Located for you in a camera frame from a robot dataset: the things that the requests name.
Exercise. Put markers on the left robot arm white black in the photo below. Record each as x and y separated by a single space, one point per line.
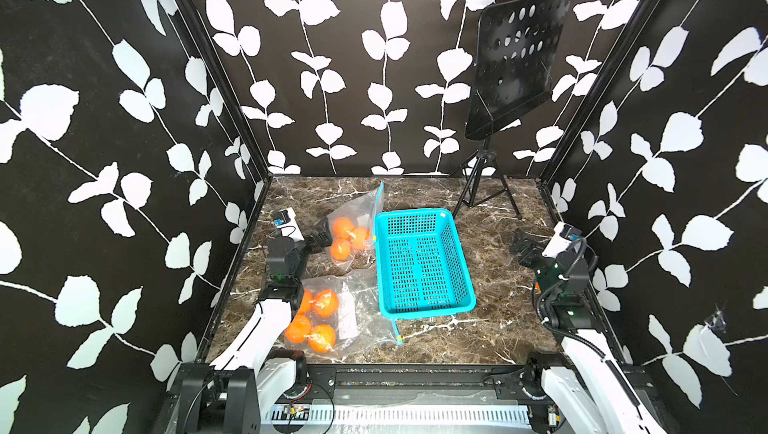
231 394

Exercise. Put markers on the far bag orange bottom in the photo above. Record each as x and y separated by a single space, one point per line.
340 249

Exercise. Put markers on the white slotted cable duct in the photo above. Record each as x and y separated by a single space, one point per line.
511 416

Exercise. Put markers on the teal plastic basket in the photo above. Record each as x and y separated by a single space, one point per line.
421 268

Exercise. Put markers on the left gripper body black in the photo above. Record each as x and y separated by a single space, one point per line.
310 246

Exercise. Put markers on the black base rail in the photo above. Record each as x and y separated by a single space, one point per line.
420 377

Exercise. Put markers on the far bag orange right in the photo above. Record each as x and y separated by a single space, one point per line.
360 238

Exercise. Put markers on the orange in bag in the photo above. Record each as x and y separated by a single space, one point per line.
322 338
298 330
306 303

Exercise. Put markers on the orange taken from bag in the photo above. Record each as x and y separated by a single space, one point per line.
325 303

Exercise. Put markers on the clear zip-top bag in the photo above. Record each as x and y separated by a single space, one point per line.
360 327
363 211

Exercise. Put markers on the black music stand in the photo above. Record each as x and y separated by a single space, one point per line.
516 49

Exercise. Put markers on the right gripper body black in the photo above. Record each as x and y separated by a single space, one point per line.
534 258

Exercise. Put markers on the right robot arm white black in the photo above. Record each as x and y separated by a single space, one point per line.
589 387

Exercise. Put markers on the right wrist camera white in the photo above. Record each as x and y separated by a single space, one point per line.
564 235

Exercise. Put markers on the far bag orange top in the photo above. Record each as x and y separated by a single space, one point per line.
343 227

